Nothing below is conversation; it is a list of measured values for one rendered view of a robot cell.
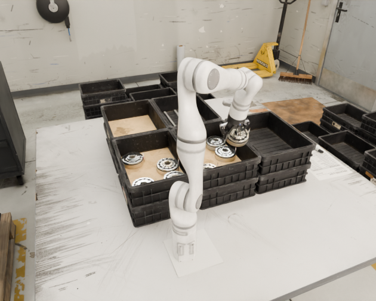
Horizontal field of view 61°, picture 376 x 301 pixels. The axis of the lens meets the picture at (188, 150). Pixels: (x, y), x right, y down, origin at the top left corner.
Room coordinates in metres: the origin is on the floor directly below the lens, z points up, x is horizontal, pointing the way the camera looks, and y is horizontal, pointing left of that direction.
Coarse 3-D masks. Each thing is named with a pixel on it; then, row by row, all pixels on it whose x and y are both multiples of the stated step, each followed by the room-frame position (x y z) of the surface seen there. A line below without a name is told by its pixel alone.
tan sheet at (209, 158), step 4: (208, 152) 1.35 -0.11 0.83; (212, 152) 1.35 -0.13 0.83; (204, 156) 1.31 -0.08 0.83; (208, 156) 1.31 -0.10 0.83; (212, 156) 1.31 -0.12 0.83; (236, 156) 1.31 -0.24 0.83; (204, 160) 1.28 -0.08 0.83; (208, 160) 1.28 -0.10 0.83; (212, 160) 1.28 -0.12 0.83; (216, 160) 1.28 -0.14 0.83; (236, 160) 1.28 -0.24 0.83; (240, 160) 1.28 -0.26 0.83; (216, 164) 1.24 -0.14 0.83; (220, 164) 1.24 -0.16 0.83; (224, 164) 1.24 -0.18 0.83
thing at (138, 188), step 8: (128, 136) 1.34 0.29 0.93; (136, 136) 1.34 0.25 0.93; (120, 160) 1.13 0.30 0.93; (176, 176) 1.02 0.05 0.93; (184, 176) 1.02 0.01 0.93; (128, 184) 0.97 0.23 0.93; (144, 184) 0.97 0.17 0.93; (152, 184) 0.97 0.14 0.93; (160, 184) 0.98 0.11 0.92; (168, 184) 1.00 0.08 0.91
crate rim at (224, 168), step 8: (216, 120) 1.51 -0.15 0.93; (176, 128) 1.42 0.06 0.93; (176, 136) 1.34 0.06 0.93; (248, 144) 1.27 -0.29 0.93; (256, 152) 1.20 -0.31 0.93; (248, 160) 1.14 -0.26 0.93; (256, 160) 1.14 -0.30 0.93; (208, 168) 1.07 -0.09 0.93; (216, 168) 1.07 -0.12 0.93; (224, 168) 1.09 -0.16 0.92; (232, 168) 1.10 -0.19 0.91
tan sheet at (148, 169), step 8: (144, 152) 1.35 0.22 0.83; (152, 152) 1.35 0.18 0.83; (160, 152) 1.35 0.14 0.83; (168, 152) 1.35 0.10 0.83; (144, 160) 1.28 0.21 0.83; (152, 160) 1.28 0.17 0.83; (136, 168) 1.21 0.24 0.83; (144, 168) 1.21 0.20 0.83; (152, 168) 1.21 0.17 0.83; (128, 176) 1.15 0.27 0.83; (136, 176) 1.15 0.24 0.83; (144, 176) 1.15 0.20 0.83; (152, 176) 1.15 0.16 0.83; (160, 176) 1.15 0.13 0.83
